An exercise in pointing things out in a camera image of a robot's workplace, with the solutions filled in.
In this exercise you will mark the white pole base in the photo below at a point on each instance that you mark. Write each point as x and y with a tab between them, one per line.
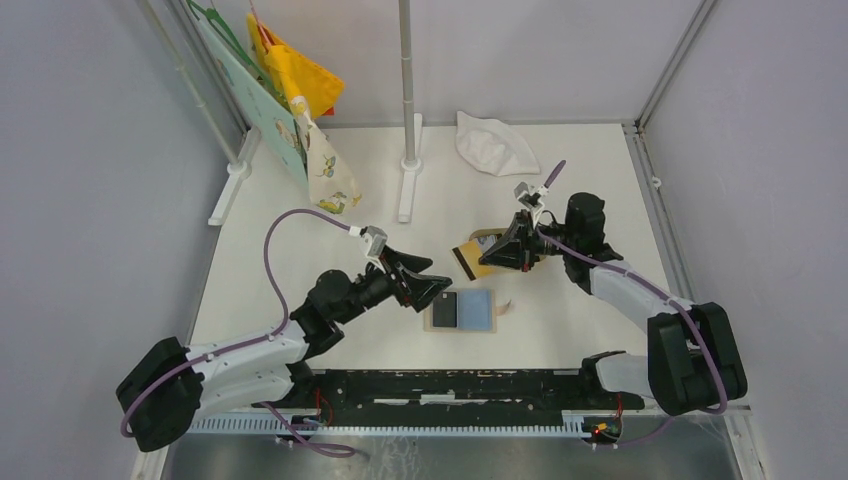
409	179

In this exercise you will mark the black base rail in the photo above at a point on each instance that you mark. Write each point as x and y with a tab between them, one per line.
452	398

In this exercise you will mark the yellow hanging cloth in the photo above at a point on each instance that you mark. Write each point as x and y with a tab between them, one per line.
305	87

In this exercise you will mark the black VIP card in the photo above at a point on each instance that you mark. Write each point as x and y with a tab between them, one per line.
444	311

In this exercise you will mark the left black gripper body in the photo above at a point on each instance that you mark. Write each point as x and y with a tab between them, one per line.
395	284

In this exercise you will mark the gold striped card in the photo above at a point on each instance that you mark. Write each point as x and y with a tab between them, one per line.
472	273

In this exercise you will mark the white crumpled cloth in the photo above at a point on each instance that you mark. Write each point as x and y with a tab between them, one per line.
493	147

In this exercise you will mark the beige oval tray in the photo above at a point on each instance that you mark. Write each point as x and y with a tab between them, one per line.
480	241

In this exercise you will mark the white printed hanging cloth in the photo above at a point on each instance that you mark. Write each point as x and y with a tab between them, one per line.
332	186

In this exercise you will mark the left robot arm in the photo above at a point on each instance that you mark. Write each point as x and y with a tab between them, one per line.
174	385

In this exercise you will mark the white left rack foot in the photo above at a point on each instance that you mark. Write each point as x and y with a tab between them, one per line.
237	174

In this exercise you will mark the grey vertical pole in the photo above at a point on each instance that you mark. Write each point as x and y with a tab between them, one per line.
404	11

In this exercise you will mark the teal printed hanging cloth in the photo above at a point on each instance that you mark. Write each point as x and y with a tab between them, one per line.
253	90

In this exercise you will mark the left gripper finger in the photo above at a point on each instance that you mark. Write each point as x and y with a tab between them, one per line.
395	260
422	290

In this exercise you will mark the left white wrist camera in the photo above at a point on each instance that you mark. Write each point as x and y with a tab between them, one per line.
372	241

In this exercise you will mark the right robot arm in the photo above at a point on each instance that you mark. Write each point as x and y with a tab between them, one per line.
692	361

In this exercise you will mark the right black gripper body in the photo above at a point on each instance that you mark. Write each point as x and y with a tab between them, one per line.
528	235

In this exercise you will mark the beige card holder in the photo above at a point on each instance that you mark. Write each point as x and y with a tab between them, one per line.
478	312

